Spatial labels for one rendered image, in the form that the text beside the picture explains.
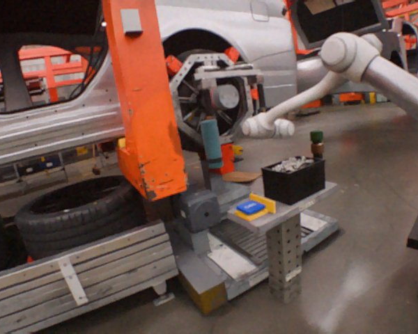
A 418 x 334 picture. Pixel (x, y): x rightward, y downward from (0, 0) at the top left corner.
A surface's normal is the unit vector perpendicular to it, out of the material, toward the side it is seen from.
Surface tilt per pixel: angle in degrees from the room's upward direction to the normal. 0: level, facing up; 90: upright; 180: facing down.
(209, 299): 90
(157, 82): 90
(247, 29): 90
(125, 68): 90
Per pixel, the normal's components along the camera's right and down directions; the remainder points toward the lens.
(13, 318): 0.48, 0.14
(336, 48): -0.86, 0.20
